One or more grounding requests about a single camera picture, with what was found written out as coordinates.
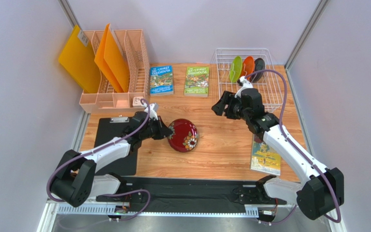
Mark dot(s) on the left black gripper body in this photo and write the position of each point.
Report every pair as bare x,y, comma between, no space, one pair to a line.
152,131

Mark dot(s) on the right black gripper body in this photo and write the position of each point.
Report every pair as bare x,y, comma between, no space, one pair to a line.
227,106

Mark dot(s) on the red floral plate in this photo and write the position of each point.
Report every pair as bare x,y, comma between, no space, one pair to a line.
184,137

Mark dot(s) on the green plate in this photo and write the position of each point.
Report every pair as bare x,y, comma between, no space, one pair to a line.
235,69

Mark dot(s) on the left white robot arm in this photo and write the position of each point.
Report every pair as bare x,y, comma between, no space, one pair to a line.
75,179

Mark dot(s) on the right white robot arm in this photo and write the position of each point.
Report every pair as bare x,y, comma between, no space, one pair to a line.
320,189

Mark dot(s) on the green treehouse book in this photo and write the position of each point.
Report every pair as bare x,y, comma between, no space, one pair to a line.
197,81

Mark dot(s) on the orange plate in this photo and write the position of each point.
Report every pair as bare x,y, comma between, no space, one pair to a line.
248,66

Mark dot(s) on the dark brown plate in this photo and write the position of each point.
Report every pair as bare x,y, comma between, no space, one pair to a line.
259,65

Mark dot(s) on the black clipboard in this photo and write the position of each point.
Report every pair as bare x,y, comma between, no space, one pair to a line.
106,131

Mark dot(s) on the blue treehouse book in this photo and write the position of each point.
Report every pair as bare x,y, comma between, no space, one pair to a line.
161,81

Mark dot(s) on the yellow illustrated book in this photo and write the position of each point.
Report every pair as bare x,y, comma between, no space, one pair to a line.
264,158

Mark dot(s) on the black base mat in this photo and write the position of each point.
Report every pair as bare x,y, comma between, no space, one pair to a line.
171,195

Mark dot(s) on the orange folder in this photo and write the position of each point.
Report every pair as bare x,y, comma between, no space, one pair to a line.
109,59

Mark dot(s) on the pink plastic file organizer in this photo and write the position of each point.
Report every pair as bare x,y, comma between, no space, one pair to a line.
107,100

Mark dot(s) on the yellow folder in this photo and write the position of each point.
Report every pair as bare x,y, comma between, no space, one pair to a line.
77,58

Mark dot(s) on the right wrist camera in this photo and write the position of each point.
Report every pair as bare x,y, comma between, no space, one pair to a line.
245,84

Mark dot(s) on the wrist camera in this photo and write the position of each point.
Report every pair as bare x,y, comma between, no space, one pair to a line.
245,84
152,111

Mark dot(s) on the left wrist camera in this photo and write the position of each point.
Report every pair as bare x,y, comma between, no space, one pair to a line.
152,111

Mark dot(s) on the white wire dish rack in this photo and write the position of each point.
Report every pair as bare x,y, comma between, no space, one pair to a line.
268,85

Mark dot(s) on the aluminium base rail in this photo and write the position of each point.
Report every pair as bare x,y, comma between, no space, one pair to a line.
145,212

